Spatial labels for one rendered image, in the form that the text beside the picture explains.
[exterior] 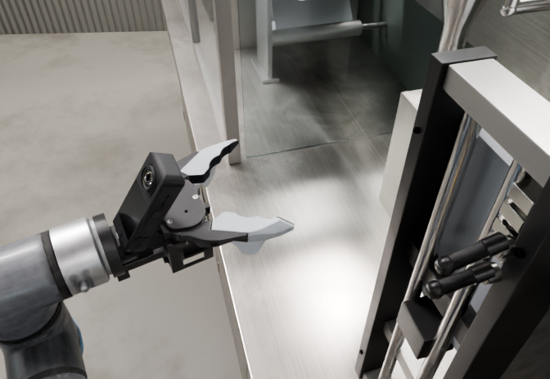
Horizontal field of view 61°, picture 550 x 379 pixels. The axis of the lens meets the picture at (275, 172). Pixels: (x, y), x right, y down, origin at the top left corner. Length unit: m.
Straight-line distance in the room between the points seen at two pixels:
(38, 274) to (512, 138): 0.43
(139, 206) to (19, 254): 0.12
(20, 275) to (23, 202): 2.06
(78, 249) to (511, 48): 0.86
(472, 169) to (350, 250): 0.53
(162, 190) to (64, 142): 2.43
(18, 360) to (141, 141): 2.22
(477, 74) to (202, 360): 1.57
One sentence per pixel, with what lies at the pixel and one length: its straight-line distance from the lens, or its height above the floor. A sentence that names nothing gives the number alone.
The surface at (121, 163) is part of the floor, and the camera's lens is 2.61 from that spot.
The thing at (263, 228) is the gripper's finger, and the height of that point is 1.23.
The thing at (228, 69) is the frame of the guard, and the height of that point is 1.15.
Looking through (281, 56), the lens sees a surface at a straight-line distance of 0.99.
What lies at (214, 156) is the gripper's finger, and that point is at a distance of 0.58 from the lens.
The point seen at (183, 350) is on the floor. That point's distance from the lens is 1.85.
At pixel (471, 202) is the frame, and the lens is 0.45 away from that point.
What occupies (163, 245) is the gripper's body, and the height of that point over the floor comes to 1.20.
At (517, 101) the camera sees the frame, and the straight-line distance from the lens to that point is 0.37.
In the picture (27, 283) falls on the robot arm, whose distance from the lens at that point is 0.52.
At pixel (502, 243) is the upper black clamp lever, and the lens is 0.35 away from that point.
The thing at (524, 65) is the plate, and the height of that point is 1.18.
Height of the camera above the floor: 1.62
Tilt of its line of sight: 42 degrees down
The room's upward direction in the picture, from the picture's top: straight up
